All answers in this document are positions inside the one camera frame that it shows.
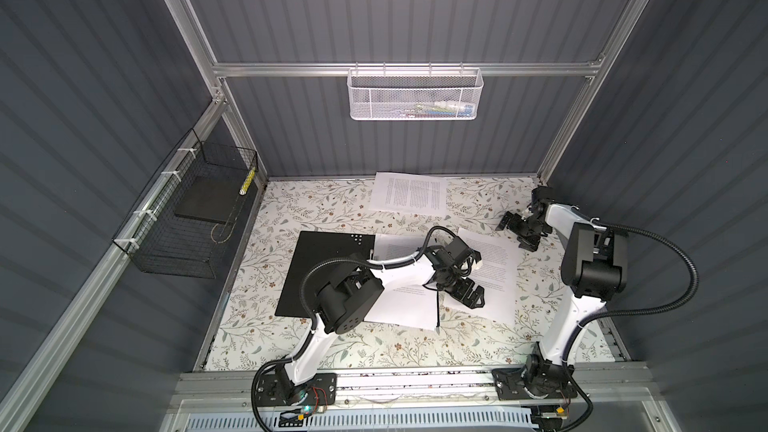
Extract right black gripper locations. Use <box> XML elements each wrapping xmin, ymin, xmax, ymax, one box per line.
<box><xmin>498</xmin><ymin>212</ymin><xmax>548</xmax><ymax>251</ymax></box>

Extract printed sheet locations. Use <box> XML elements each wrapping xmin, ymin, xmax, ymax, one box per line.
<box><xmin>443</xmin><ymin>228</ymin><xmax>523</xmax><ymax>326</ymax></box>
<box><xmin>365</xmin><ymin>234</ymin><xmax>438</xmax><ymax>331</ymax></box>
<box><xmin>369</xmin><ymin>172</ymin><xmax>447</xmax><ymax>217</ymax></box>

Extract grey folder with black inside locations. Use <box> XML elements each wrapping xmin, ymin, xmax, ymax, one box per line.
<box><xmin>274</xmin><ymin>230</ymin><xmax>441</xmax><ymax>332</ymax></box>

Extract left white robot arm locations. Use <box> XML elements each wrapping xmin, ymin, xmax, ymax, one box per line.
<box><xmin>254</xmin><ymin>234</ymin><xmax>485</xmax><ymax>405</ymax></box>

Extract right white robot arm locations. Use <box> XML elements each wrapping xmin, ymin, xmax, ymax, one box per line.
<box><xmin>498</xmin><ymin>186</ymin><xmax>628</xmax><ymax>399</ymax></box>

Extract pens in white basket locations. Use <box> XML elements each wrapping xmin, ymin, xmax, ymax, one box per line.
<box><xmin>392</xmin><ymin>101</ymin><xmax>476</xmax><ymax>119</ymax></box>

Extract yellow marker in black basket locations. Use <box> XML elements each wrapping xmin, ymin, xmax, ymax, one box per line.
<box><xmin>239</xmin><ymin>167</ymin><xmax>256</xmax><ymax>196</ymax></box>

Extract black pad in basket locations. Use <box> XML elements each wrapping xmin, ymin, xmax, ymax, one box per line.
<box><xmin>174</xmin><ymin>176</ymin><xmax>242</xmax><ymax>224</ymax></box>

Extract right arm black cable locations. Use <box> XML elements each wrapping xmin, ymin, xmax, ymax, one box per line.
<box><xmin>557</xmin><ymin>221</ymin><xmax>700</xmax><ymax>432</ymax></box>

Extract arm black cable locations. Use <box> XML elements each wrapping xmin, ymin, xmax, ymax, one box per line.
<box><xmin>250</xmin><ymin>226</ymin><xmax>463</xmax><ymax>432</ymax></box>
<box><xmin>557</xmin><ymin>221</ymin><xmax>700</xmax><ymax>432</ymax></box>

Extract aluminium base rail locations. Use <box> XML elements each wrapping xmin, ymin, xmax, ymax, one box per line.
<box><xmin>167</xmin><ymin>362</ymin><xmax>660</xmax><ymax>414</ymax></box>

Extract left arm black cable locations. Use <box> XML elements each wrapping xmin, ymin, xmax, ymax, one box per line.
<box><xmin>250</xmin><ymin>226</ymin><xmax>463</xmax><ymax>432</ymax></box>

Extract white wire basket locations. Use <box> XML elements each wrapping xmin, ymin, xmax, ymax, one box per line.
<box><xmin>346</xmin><ymin>66</ymin><xmax>484</xmax><ymax>121</ymax></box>

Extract black wire basket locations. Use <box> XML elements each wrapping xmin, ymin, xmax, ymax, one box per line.
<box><xmin>113</xmin><ymin>131</ymin><xmax>259</xmax><ymax>280</ymax></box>

